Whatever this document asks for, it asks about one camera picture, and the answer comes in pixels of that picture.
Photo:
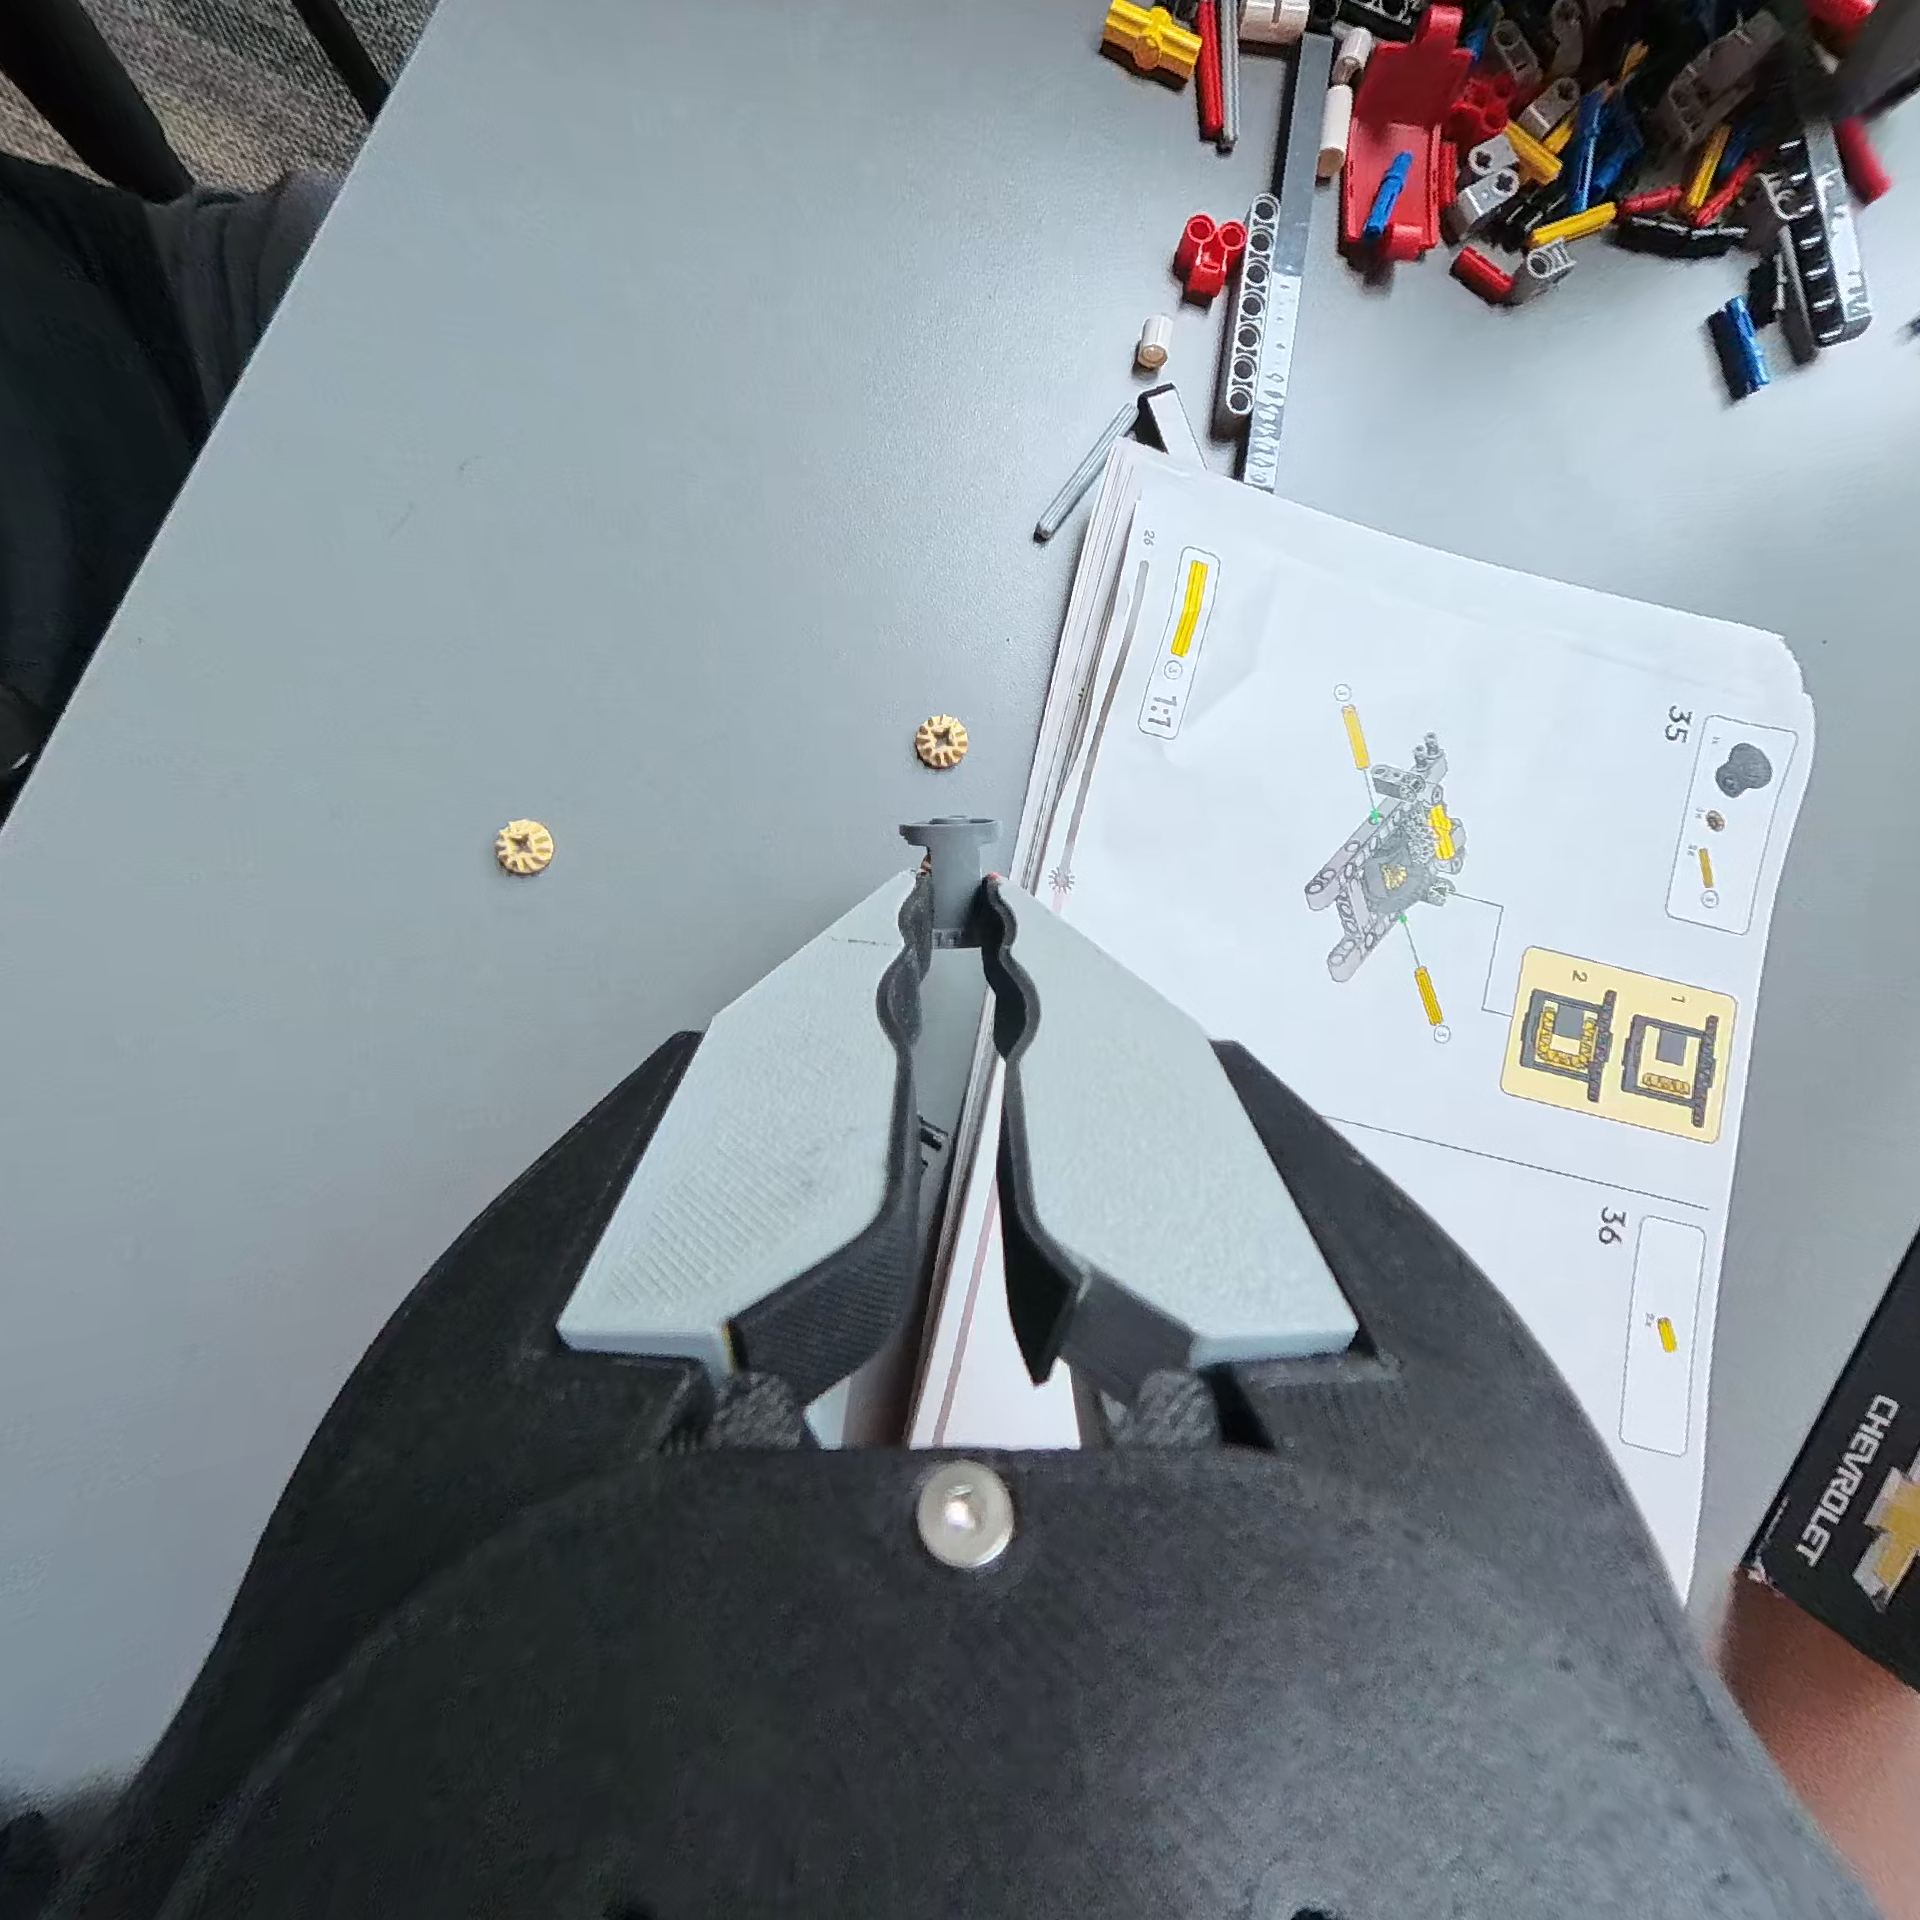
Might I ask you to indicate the tan lego bevel gear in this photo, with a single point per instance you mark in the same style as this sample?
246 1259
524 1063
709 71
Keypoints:
524 848
940 743

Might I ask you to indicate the large red lego panel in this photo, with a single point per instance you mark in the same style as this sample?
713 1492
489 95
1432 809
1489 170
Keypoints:
1389 151

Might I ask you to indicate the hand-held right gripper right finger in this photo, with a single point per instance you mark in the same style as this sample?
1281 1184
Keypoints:
1154 1184

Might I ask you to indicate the dark grey lego axle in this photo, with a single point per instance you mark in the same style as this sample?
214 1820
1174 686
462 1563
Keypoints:
1229 82

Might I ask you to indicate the pile of loose lego pieces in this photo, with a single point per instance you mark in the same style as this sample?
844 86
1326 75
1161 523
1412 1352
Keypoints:
1650 151

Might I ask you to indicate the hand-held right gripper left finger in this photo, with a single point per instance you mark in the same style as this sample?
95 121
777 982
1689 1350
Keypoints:
751 1171

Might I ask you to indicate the red lego connector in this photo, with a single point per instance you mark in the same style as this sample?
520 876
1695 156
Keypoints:
1208 258

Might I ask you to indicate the lego instruction booklet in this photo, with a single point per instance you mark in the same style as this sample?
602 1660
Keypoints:
1501 630

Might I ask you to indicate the black lego set box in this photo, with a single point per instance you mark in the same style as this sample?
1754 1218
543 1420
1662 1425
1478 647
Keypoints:
1853 1471

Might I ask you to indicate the black office chair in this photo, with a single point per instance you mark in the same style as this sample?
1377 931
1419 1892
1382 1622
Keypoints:
60 60

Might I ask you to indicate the long grey lego strip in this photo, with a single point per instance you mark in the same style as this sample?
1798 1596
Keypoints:
1308 121

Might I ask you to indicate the grey lego differential piece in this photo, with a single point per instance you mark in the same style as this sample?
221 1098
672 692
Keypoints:
951 870

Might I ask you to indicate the black lego piece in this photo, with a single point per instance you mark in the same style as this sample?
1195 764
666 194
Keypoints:
1162 420

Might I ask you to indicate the white lego bush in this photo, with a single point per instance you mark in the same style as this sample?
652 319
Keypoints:
1154 342

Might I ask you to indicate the yellow lego connector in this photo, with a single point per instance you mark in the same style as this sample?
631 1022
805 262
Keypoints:
1154 33

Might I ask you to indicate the light grey lego axle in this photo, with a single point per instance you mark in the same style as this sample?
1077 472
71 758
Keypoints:
1087 472

